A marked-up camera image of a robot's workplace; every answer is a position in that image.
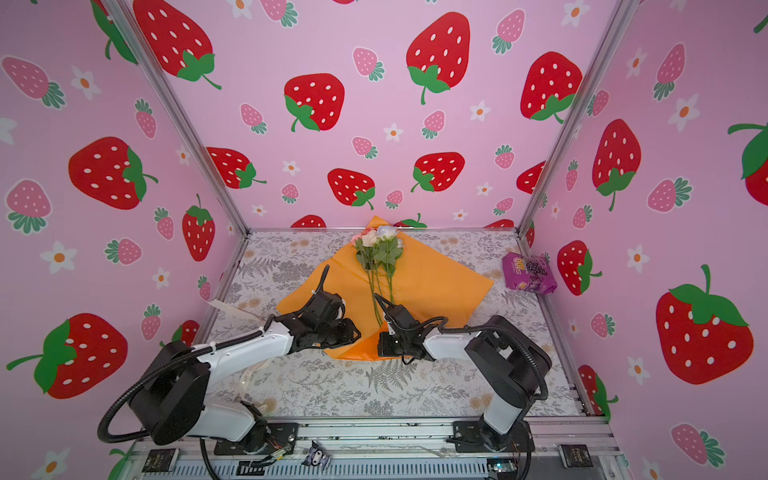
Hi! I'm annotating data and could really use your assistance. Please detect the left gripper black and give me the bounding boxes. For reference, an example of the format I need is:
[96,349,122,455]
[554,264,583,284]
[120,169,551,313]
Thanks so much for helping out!
[317,317,365,347]

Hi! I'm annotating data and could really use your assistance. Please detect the orange wrapping paper sheet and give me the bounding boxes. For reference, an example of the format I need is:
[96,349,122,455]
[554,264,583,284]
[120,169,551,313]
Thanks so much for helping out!
[277,233,493,361]

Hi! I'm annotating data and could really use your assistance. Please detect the pale pink fake rose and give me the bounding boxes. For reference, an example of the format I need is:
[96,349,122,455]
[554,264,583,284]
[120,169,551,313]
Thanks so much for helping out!
[352,228,384,327]

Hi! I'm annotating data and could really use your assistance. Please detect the white blue fake rose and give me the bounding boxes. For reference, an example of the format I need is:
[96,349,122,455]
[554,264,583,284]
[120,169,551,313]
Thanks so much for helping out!
[376,225,404,303]

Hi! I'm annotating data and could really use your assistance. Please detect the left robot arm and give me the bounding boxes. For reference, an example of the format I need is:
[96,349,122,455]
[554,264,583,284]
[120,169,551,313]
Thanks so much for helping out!
[97,284,362,453]

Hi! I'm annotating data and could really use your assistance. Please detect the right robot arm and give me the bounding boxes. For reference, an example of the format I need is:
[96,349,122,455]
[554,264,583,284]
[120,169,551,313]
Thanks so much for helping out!
[374,294,552,453]

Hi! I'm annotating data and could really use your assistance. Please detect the clear ribbon strip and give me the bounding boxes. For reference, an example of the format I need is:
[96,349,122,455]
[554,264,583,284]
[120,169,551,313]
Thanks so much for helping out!
[208,300,270,401]

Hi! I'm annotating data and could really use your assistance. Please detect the purple snack bag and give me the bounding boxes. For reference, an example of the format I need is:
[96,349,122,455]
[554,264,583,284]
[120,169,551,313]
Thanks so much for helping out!
[502,252,557,295]

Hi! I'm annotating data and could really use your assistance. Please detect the small black box right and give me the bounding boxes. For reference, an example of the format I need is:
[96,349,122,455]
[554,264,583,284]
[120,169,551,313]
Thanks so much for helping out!
[558,444,594,469]

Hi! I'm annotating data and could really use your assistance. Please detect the small black box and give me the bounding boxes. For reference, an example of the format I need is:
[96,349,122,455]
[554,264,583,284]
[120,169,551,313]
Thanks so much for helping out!
[141,448,180,474]
[558,444,594,469]

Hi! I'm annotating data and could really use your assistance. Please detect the small black box left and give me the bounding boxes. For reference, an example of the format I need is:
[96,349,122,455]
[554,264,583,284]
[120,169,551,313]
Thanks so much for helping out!
[141,448,180,474]

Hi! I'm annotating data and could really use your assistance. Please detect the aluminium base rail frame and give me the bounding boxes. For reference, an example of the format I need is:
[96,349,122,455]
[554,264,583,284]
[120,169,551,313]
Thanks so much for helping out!
[116,417,634,479]

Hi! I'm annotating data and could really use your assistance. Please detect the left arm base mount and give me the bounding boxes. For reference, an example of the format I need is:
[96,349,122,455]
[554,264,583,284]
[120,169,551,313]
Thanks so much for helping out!
[214,402,299,458]

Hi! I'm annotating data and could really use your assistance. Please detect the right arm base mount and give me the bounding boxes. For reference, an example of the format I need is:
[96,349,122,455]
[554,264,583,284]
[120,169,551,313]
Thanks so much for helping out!
[446,419,535,454]

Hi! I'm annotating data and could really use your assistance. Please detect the aluminium corner post left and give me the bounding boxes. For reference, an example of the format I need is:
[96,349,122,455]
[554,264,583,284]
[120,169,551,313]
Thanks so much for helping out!
[104,0,250,238]

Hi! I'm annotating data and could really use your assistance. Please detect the aluminium corner post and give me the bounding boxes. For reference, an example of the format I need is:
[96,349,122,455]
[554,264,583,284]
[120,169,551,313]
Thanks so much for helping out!
[517,0,640,240]
[104,0,250,238]

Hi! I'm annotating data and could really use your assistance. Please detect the aluminium corner post right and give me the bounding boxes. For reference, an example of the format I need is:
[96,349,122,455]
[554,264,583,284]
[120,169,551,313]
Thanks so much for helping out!
[517,0,640,240]

